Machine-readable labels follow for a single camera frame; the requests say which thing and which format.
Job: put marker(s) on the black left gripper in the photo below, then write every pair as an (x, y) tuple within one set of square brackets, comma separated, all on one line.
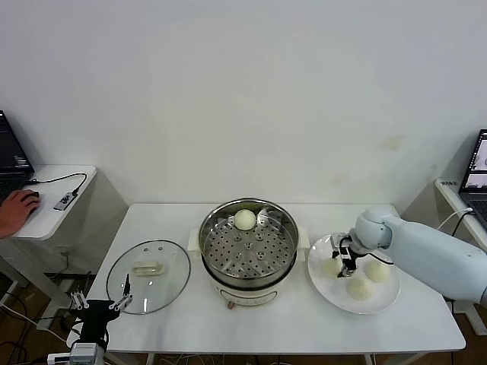
[(97, 319)]

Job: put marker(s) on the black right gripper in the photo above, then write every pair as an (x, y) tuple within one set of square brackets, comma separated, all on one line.
[(350, 252)]

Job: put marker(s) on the white steamed baozi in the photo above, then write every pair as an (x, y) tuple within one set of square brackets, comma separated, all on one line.
[(329, 268), (244, 219), (359, 289), (377, 272)]

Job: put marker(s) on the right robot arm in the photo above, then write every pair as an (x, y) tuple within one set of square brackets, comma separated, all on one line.
[(426, 247)]

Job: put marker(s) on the stainless steel steamer basket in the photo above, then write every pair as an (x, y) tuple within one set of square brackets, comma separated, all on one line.
[(274, 262)]

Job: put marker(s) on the person's bare hand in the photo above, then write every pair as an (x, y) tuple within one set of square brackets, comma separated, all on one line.
[(21, 211)]

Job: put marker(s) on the white round plate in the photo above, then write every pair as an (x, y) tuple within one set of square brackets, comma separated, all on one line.
[(323, 291)]

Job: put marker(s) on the cream electric cooker pot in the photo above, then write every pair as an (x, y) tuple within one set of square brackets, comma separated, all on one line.
[(247, 294)]

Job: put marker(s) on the small silver USB device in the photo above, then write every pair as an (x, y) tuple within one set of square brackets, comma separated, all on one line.
[(64, 201)]

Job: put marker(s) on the black computer mouse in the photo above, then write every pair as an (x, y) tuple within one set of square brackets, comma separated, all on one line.
[(35, 194)]

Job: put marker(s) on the white side table with label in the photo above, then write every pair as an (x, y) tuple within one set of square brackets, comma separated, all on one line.
[(449, 197)]

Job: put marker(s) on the small printed table label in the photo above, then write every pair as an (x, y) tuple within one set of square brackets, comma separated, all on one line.
[(449, 184)]

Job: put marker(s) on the black laptop with dark screen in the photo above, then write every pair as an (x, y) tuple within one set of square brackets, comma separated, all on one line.
[(11, 152)]

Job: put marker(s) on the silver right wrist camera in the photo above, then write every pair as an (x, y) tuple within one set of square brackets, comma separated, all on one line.
[(336, 243)]

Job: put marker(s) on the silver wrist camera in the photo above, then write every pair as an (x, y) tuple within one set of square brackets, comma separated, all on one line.
[(59, 357), (336, 243)]

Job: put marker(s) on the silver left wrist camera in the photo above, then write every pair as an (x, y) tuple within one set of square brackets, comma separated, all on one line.
[(59, 357)]

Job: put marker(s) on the grey laptop showing camera views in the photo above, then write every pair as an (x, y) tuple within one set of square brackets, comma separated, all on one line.
[(475, 178)]

